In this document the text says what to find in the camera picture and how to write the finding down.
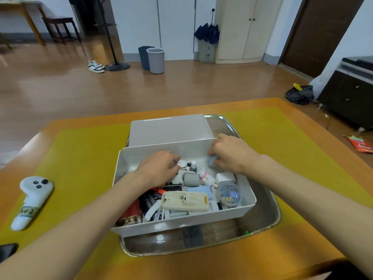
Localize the person's right hand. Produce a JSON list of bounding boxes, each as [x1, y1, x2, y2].
[[208, 133, 261, 175]]

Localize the person's left hand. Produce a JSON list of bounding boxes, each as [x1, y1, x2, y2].
[[134, 150, 181, 189]]

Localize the white camera device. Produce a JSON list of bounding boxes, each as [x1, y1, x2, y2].
[[170, 169, 186, 186]]

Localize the white charger cube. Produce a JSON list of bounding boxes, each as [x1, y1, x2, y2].
[[215, 171, 237, 187]]

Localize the white storage box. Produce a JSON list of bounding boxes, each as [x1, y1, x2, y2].
[[110, 138, 258, 238]]

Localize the bundle of black pens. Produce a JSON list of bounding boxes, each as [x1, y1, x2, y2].
[[141, 192, 162, 219]]

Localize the white mini fan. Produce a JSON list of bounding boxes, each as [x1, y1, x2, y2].
[[183, 172, 201, 187]]

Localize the white bunny figurine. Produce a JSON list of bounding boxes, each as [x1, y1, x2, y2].
[[199, 167, 218, 187]]

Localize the clear round clip container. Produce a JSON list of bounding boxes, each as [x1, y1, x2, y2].
[[217, 182, 242, 207]]

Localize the white box lid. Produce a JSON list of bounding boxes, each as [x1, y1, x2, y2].
[[128, 114, 215, 148]]

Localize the white plastic battery holder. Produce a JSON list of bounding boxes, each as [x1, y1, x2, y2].
[[157, 209, 190, 221]]

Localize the red cylindrical can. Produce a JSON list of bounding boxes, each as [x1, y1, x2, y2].
[[116, 199, 143, 227]]

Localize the person's left forearm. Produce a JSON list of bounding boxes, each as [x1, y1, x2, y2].
[[0, 171, 146, 280]]

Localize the person's right forearm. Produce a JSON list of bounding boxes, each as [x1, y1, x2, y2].
[[250, 154, 373, 279]]

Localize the person's black trousers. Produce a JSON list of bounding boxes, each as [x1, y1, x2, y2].
[[306, 258, 371, 280]]

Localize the stainless steel tray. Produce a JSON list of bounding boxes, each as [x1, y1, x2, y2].
[[119, 114, 282, 257]]

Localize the yellow table mat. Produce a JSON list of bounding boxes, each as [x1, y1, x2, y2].
[[0, 106, 373, 273]]

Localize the black garbage bag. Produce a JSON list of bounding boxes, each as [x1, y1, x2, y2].
[[285, 83, 315, 106]]

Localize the gray trash bin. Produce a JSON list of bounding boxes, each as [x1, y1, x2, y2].
[[146, 47, 166, 74]]

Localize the gray metal safe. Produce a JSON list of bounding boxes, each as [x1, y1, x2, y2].
[[198, 40, 217, 63]]

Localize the black coat stand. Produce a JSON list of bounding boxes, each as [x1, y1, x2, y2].
[[93, 0, 131, 72]]

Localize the dark blue trash bin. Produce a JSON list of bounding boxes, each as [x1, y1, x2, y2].
[[138, 45, 155, 70]]

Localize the black low cabinet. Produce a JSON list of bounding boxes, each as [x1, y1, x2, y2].
[[317, 55, 373, 131]]

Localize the navy folded umbrella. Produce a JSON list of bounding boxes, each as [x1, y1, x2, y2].
[[194, 8, 221, 45]]

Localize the white handheld controller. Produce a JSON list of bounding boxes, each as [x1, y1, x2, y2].
[[10, 176, 55, 231]]

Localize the cream two-door cabinet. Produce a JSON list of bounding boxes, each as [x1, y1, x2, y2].
[[215, 0, 285, 64]]

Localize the dark brown door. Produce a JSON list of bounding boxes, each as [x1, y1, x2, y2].
[[278, 0, 366, 79]]

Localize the white built-in wardrobe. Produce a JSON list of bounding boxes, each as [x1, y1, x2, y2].
[[109, 0, 218, 61]]

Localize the black smartphone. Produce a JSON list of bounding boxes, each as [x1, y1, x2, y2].
[[0, 243, 19, 263]]

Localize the dark wooden stool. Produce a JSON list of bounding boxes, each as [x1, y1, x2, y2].
[[42, 16, 82, 45]]

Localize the wooden side table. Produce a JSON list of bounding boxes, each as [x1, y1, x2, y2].
[[0, 0, 47, 47]]

